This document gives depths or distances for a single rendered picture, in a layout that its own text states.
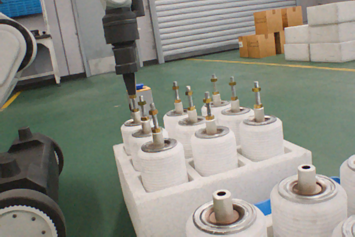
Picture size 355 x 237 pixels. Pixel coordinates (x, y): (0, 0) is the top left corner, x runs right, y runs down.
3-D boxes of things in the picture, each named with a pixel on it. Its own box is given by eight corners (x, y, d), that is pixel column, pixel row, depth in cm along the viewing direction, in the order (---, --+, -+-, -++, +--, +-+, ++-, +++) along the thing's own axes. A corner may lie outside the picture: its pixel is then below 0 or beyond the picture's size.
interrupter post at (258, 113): (265, 120, 75) (264, 105, 74) (264, 122, 72) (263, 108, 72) (254, 120, 75) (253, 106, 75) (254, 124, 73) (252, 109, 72)
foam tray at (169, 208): (152, 282, 63) (136, 203, 60) (123, 200, 100) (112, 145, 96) (315, 223, 74) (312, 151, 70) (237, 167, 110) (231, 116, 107)
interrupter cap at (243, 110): (256, 109, 84) (255, 107, 84) (238, 117, 80) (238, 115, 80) (233, 107, 90) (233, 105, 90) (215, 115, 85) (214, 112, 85)
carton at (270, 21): (283, 30, 433) (280, 8, 427) (268, 33, 425) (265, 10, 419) (269, 32, 460) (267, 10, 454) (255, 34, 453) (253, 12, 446)
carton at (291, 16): (303, 28, 444) (300, 5, 438) (288, 30, 438) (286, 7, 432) (290, 29, 472) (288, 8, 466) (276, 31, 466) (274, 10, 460)
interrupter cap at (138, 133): (126, 135, 80) (126, 132, 80) (153, 126, 84) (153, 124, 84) (140, 141, 74) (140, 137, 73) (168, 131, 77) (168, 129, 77)
